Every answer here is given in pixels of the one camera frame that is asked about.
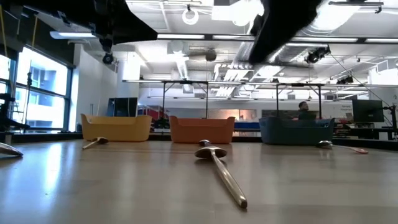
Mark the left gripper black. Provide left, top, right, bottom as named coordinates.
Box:
left=37, top=0, right=158, bottom=53

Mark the wooden-handled spoon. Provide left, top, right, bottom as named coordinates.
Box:
left=82, top=136, right=109, bottom=150

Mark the silver spoon red handle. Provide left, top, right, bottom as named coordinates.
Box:
left=0, top=142, right=24, bottom=157
left=316, top=140, right=369, bottom=155

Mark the gold spoon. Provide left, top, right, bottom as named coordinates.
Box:
left=195, top=146, right=248, bottom=209

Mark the long ceiling light strip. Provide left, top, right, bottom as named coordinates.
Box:
left=49, top=30, right=96, bottom=40

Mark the dark standing screen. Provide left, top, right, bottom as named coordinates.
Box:
left=107, top=97, right=139, bottom=118

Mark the red cabinet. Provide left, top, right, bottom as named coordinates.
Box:
left=138, top=105, right=163, bottom=121

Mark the person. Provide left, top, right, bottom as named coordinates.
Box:
left=294, top=101, right=317, bottom=121

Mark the large window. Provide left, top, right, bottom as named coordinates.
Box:
left=0, top=46, right=75, bottom=133

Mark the yellow plastic bin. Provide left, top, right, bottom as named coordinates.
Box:
left=80, top=113, right=153, bottom=142

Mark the blue box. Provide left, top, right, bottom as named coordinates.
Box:
left=234, top=121, right=261, bottom=130

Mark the dark teal plastic bin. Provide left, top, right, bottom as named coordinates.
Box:
left=258, top=117, right=336, bottom=146

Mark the black tripod stand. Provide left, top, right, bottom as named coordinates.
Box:
left=23, top=71, right=34, bottom=133

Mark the black computer monitor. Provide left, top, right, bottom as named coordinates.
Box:
left=352, top=99, right=385, bottom=123

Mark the orange plastic bin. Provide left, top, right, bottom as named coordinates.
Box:
left=169, top=115, right=236, bottom=144

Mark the dark office desk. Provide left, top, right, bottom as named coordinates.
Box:
left=332, top=126, right=398, bottom=141

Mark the black desk stand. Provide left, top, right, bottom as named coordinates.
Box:
left=382, top=104, right=398, bottom=141

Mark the silver ventilation duct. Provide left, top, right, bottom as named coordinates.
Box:
left=275, top=45, right=312, bottom=65

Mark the black overhead rig camera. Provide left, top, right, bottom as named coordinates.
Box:
left=304, top=45, right=331, bottom=65

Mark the white cable coil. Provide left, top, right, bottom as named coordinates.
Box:
left=182, top=7, right=200, bottom=26

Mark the black metal frame stand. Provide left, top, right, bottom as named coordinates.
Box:
left=161, top=80, right=210, bottom=119
left=275, top=82, right=323, bottom=119

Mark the black aluminium table frame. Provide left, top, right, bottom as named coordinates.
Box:
left=12, top=132, right=398, bottom=151

